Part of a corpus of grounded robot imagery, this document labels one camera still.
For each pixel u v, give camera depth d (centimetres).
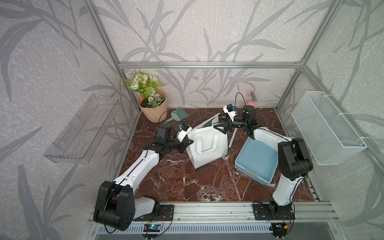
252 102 107
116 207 40
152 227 71
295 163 50
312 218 74
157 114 103
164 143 65
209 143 84
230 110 75
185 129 71
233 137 104
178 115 114
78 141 67
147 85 94
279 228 73
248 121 74
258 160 90
